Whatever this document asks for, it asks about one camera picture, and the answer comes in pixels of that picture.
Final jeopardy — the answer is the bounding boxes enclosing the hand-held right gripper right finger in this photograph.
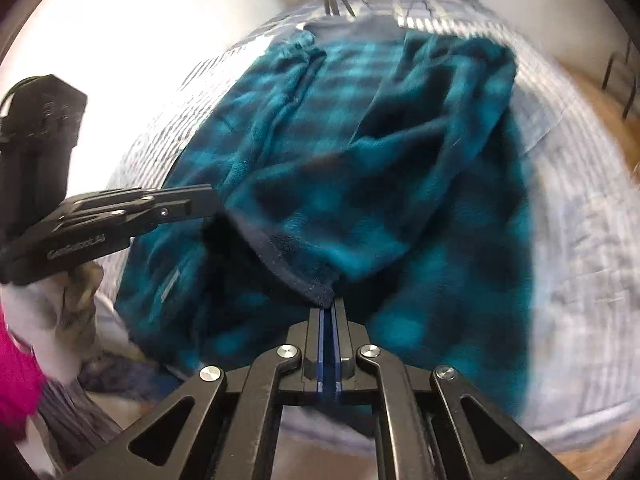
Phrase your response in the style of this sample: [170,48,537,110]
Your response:
[330,299,576,480]

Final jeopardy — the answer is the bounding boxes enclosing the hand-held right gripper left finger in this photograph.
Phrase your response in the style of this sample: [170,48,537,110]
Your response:
[65,305,331,480]

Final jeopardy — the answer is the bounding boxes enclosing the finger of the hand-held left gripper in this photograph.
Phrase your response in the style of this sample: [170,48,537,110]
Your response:
[65,184,222,221]
[30,199,195,242]

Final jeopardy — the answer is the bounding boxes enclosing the teal plaid fleece jacket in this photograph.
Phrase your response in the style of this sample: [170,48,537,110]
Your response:
[115,15,536,411]

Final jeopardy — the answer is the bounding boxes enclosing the black clothes rack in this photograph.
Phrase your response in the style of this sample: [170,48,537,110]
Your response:
[600,42,638,118]

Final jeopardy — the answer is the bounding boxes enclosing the person's left hand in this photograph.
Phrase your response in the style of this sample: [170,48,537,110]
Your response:
[0,260,107,386]

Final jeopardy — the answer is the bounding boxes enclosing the grey cloth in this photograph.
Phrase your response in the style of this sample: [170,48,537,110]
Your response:
[37,375,123,468]

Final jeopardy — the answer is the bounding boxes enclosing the grey white striped quilt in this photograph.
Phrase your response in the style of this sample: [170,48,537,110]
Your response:
[107,0,640,456]

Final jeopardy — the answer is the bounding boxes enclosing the blue checked bed sheet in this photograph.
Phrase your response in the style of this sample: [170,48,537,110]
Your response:
[300,0,501,31]

